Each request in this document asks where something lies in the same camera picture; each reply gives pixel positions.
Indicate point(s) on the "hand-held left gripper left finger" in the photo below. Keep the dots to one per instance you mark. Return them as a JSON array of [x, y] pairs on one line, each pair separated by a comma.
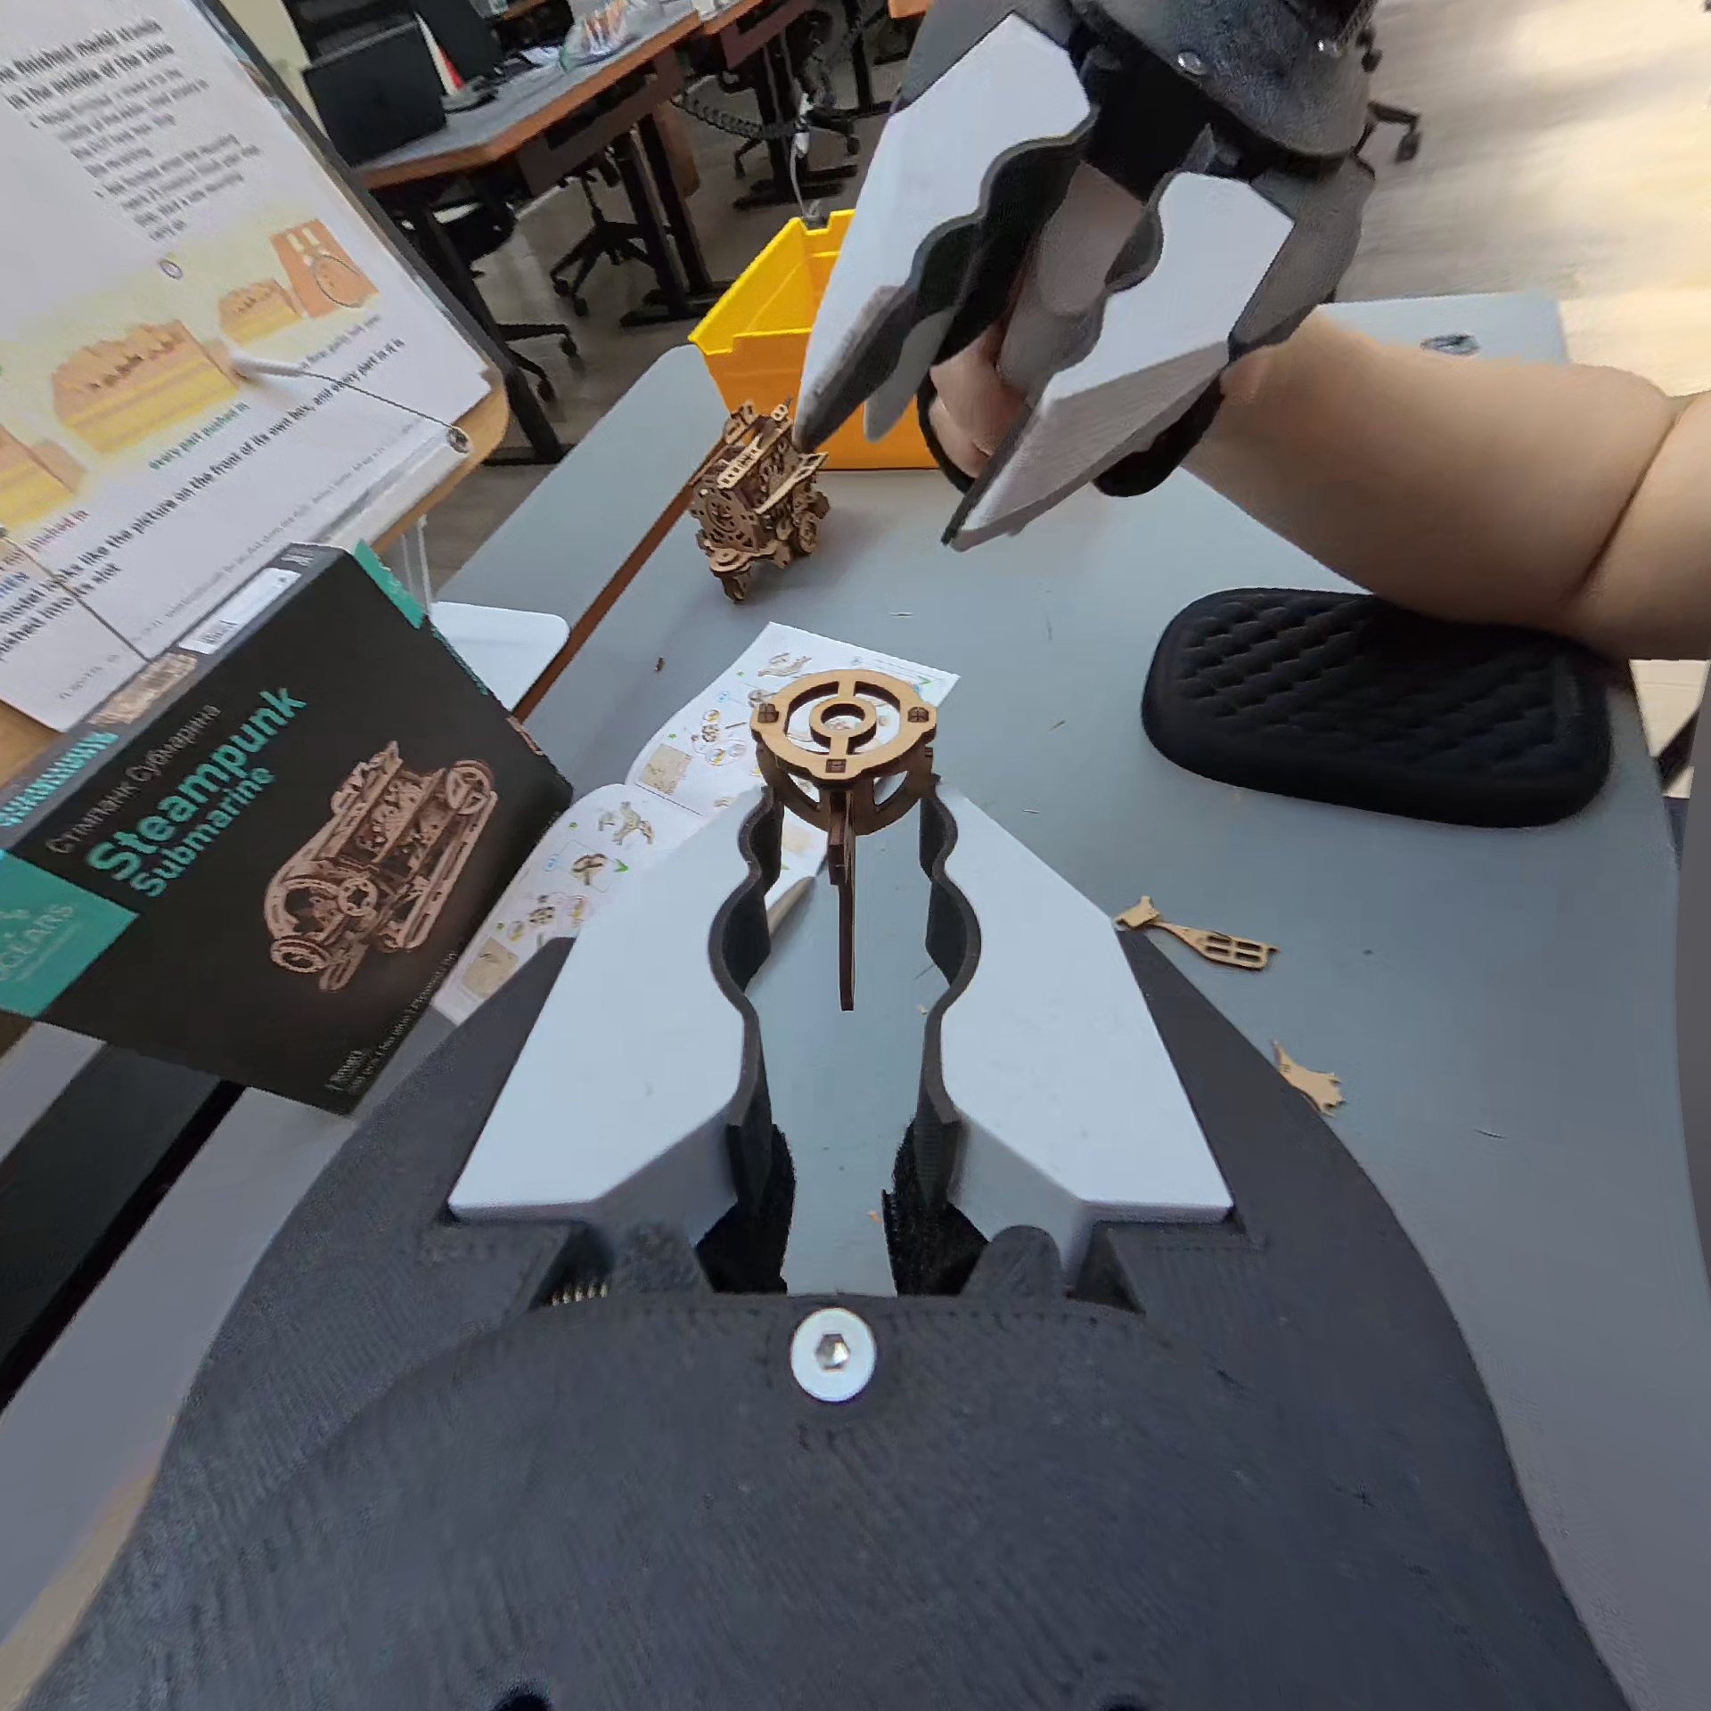
[[600, 1057]]

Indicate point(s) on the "assembled wooden model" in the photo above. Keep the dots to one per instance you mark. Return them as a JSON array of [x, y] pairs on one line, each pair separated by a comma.
[[749, 508]]

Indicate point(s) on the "person's right hand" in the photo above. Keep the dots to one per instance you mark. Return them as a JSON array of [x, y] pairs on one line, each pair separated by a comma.
[[970, 408]]

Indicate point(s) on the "slotted wooden offcut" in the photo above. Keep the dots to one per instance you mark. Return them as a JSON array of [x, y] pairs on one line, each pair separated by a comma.
[[1163, 926]]

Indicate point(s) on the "wooden stand with instruction sheet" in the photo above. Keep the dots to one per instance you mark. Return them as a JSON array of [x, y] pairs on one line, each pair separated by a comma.
[[162, 269]]

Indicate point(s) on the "black wristband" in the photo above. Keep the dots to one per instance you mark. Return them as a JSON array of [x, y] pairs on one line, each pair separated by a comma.
[[1178, 450]]

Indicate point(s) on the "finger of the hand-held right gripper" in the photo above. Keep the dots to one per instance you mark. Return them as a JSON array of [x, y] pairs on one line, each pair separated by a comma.
[[1178, 306], [935, 202]]

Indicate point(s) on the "black padded wrist rest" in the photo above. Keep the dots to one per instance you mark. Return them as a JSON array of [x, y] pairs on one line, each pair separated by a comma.
[[1379, 709]]

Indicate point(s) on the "white instruction booklet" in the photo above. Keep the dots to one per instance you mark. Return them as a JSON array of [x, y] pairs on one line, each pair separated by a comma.
[[667, 774]]

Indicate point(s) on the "wooden fork arm part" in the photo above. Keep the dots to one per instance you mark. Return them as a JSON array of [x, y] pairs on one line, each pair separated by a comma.
[[845, 908]]

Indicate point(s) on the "person's right forearm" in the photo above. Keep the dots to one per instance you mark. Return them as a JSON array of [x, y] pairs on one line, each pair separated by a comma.
[[1446, 480]]

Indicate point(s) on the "black model kit box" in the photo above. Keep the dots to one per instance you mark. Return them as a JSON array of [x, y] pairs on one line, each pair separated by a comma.
[[203, 869]]

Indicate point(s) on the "yellow plastic bin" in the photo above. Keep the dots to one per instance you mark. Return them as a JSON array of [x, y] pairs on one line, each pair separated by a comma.
[[765, 322]]

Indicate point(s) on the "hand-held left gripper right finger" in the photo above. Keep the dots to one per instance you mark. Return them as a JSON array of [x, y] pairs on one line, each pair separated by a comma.
[[1069, 1057]]

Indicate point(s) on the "pointed wooden scrap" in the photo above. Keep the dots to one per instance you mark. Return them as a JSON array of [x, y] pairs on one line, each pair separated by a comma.
[[1312, 1080]]

